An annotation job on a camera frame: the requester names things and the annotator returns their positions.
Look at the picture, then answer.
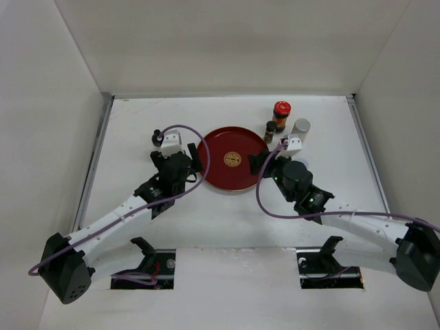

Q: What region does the tall silver lid jar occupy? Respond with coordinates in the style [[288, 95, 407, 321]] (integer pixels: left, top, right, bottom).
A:
[[291, 118, 311, 142]]

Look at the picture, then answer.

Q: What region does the black knob cap salt bottle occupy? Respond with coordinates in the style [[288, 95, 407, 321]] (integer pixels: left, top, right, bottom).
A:
[[151, 129, 163, 147]]

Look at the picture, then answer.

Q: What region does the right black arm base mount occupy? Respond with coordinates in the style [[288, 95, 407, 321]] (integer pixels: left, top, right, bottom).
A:
[[296, 236, 364, 289]]

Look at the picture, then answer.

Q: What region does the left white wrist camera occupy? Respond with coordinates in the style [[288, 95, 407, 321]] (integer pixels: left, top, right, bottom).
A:
[[160, 130, 182, 157]]

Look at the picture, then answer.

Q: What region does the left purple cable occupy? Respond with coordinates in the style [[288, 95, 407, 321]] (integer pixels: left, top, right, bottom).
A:
[[27, 124, 211, 286]]

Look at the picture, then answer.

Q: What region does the small black cap spice bottle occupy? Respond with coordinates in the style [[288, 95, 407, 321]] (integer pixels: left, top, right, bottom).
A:
[[263, 121, 277, 144]]

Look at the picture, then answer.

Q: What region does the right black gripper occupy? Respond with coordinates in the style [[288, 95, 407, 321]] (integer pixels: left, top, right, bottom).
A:
[[247, 149, 295, 203]]

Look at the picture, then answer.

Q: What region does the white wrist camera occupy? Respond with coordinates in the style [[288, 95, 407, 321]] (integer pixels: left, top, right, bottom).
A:
[[160, 130, 182, 157], [279, 134, 303, 157]]

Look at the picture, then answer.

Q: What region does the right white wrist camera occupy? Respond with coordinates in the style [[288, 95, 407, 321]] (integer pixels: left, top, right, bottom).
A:
[[279, 134, 303, 157]]

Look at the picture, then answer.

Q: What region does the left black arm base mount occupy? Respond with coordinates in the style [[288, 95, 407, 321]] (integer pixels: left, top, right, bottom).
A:
[[131, 237, 176, 289]]

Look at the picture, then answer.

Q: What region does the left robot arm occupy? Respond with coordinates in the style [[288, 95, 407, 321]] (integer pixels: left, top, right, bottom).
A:
[[29, 143, 210, 305]]

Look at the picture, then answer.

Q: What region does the red lid chili sauce jar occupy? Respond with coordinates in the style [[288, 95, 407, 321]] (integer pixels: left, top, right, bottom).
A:
[[272, 100, 292, 133]]

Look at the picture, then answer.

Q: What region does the red round tray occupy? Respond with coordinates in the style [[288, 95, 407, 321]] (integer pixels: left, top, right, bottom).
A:
[[197, 126, 268, 192]]

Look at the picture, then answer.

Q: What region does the white blue lid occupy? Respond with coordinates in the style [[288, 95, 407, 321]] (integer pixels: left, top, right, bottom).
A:
[[295, 157, 309, 168]]

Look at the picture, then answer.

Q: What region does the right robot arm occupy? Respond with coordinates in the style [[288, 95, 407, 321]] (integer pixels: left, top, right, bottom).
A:
[[247, 149, 439, 292]]

